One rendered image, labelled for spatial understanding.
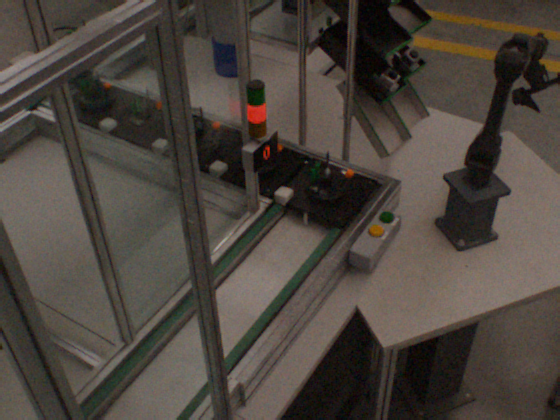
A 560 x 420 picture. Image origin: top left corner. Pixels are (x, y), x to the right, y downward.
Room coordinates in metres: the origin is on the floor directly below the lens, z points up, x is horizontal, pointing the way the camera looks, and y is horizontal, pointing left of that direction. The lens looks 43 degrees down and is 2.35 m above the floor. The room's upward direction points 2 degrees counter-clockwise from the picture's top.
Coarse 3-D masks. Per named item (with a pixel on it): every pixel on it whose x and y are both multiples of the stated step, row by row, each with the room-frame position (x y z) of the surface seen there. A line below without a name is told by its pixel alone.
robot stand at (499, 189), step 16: (448, 176) 1.55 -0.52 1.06; (496, 176) 1.54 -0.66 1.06; (464, 192) 1.48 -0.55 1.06; (480, 192) 1.47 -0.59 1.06; (496, 192) 1.47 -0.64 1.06; (448, 208) 1.52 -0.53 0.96; (464, 208) 1.46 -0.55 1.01; (480, 208) 1.45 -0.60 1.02; (448, 224) 1.51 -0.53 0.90; (464, 224) 1.46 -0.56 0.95; (480, 224) 1.46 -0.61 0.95; (464, 240) 1.45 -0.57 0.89; (480, 240) 1.46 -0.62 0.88
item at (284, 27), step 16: (256, 0) 2.81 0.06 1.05; (272, 0) 2.76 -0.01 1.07; (288, 0) 2.72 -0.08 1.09; (320, 0) 2.76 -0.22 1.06; (256, 16) 2.81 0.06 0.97; (272, 16) 2.76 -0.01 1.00; (288, 16) 2.72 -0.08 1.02; (320, 16) 2.76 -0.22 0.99; (336, 16) 2.88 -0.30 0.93; (256, 32) 2.81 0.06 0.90; (272, 32) 2.77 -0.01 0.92; (288, 32) 2.72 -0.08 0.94
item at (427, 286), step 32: (512, 160) 1.87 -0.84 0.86; (448, 192) 1.71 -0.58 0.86; (512, 192) 1.70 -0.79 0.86; (544, 192) 1.69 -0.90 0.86; (416, 224) 1.56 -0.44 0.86; (512, 224) 1.54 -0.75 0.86; (544, 224) 1.54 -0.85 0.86; (416, 256) 1.42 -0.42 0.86; (448, 256) 1.41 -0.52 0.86; (480, 256) 1.41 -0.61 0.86; (512, 256) 1.40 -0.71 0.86; (544, 256) 1.40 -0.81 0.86; (384, 288) 1.30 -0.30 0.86; (416, 288) 1.29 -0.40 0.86; (448, 288) 1.29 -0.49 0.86; (480, 288) 1.28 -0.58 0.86; (512, 288) 1.28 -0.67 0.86; (544, 288) 1.27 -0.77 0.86; (384, 320) 1.18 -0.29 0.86; (416, 320) 1.17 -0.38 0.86; (448, 320) 1.17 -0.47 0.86
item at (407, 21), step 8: (408, 0) 2.02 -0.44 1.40; (392, 8) 1.98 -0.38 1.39; (400, 8) 1.99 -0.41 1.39; (408, 8) 2.00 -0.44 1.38; (416, 8) 2.00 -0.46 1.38; (392, 16) 1.94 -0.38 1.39; (400, 16) 1.95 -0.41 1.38; (408, 16) 1.96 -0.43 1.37; (416, 16) 1.98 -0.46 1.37; (424, 16) 1.98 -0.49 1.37; (400, 24) 1.89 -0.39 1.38; (408, 24) 1.93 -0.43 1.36; (416, 24) 1.94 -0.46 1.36; (424, 24) 1.93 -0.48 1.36; (408, 32) 1.87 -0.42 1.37
